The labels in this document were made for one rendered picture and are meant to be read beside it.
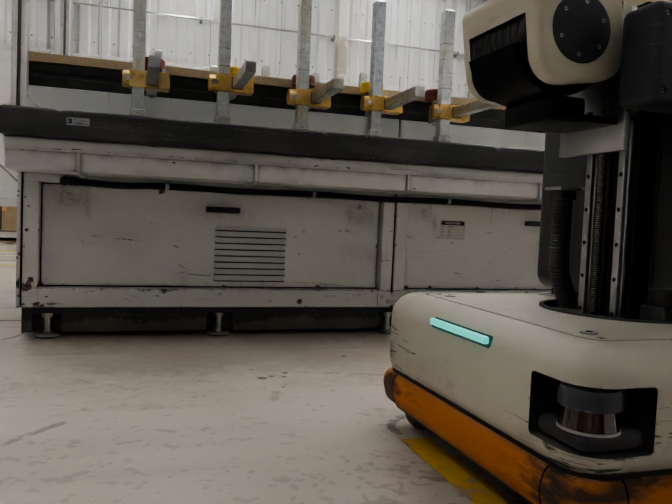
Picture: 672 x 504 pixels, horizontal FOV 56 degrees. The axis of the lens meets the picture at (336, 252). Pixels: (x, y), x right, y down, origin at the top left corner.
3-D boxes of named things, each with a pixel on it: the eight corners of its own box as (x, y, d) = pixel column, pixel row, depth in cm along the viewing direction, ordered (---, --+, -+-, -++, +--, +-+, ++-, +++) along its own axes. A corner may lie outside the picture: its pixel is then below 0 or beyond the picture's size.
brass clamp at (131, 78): (169, 89, 189) (170, 72, 189) (121, 85, 185) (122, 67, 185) (168, 93, 195) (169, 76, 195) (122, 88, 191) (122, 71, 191)
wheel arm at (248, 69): (256, 76, 173) (257, 60, 173) (244, 74, 172) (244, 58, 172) (233, 102, 214) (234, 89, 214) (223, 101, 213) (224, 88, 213)
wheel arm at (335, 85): (344, 92, 180) (344, 77, 180) (332, 91, 179) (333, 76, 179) (305, 114, 222) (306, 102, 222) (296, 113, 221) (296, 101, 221)
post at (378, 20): (380, 147, 211) (386, -1, 208) (370, 146, 210) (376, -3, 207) (376, 148, 214) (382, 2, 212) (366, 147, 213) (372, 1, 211)
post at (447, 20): (448, 151, 218) (455, 9, 216) (438, 150, 217) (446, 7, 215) (443, 152, 222) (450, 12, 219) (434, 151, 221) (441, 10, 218)
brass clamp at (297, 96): (331, 107, 204) (331, 91, 204) (290, 103, 200) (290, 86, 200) (325, 110, 210) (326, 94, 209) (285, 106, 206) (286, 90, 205)
